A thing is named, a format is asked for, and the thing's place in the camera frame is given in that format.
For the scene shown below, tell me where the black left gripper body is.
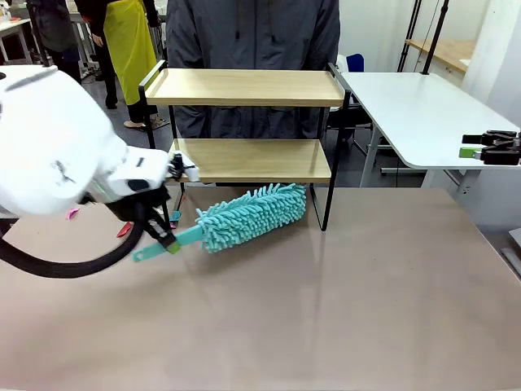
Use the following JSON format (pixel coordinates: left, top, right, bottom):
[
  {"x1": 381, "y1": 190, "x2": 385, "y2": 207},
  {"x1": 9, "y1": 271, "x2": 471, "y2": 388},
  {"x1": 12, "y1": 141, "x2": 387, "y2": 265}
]
[{"x1": 107, "y1": 185, "x2": 172, "y2": 223}]

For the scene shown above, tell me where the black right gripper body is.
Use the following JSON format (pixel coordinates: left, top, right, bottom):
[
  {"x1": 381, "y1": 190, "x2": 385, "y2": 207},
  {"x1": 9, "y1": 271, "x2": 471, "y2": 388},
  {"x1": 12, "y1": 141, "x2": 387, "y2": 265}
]
[{"x1": 490, "y1": 136, "x2": 521, "y2": 166}]

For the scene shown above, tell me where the teal chenille duster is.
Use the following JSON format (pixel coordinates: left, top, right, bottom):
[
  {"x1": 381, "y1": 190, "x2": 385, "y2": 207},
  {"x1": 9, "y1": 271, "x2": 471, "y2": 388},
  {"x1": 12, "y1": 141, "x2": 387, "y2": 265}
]
[{"x1": 131, "y1": 182, "x2": 308, "y2": 263}]

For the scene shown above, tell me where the white table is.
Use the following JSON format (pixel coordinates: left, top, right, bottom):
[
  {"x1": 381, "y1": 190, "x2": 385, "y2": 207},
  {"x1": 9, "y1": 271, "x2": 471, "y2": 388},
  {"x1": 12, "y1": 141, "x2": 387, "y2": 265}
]
[{"x1": 339, "y1": 71, "x2": 521, "y2": 200}]

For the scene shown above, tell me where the wooden workbench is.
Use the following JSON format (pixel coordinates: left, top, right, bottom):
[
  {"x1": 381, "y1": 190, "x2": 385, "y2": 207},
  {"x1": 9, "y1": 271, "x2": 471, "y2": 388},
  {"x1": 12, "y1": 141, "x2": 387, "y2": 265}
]
[{"x1": 405, "y1": 38, "x2": 477, "y2": 74}]

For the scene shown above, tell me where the black tripod pole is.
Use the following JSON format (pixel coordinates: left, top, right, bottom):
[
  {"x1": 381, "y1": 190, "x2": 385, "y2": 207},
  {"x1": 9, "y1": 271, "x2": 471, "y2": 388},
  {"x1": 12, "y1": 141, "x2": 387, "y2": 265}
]
[
  {"x1": 397, "y1": 0, "x2": 423, "y2": 73},
  {"x1": 421, "y1": 0, "x2": 450, "y2": 76}
]

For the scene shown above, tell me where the black office chair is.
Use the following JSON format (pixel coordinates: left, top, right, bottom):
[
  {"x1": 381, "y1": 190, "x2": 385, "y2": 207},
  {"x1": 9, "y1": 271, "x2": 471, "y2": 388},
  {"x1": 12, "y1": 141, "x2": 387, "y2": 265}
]
[{"x1": 325, "y1": 101, "x2": 374, "y2": 158}]

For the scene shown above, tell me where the blue chair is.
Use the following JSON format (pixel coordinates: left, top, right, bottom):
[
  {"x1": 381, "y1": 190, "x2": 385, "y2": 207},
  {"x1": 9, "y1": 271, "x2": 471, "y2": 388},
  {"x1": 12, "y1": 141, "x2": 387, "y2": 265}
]
[{"x1": 345, "y1": 52, "x2": 366, "y2": 74}]

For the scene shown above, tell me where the person in yellow apron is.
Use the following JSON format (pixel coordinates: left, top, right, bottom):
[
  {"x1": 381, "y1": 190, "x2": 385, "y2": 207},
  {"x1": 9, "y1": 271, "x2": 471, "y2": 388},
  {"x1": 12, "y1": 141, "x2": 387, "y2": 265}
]
[{"x1": 75, "y1": 0, "x2": 168, "y2": 132}]

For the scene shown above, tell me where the person in grey jacket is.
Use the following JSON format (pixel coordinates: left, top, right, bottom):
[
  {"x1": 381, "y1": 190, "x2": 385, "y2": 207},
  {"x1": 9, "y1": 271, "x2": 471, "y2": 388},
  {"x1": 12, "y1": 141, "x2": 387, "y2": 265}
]
[{"x1": 165, "y1": 0, "x2": 342, "y2": 142}]

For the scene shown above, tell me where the light wood table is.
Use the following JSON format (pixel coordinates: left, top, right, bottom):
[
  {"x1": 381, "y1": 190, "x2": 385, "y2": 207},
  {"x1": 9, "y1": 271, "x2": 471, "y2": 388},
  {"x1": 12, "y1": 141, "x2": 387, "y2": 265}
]
[{"x1": 0, "y1": 18, "x2": 33, "y2": 64}]

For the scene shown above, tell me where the thick black cable hose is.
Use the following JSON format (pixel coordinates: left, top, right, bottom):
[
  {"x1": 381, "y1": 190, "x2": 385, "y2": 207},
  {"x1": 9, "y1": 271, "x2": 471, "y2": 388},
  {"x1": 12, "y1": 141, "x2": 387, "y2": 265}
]
[{"x1": 0, "y1": 201, "x2": 146, "y2": 280}]

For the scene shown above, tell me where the two-tier wood shelf black frame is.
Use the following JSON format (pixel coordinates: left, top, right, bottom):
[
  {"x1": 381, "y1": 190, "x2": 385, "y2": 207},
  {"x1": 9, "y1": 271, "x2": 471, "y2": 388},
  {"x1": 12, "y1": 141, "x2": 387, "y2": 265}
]
[{"x1": 138, "y1": 59, "x2": 352, "y2": 232}]

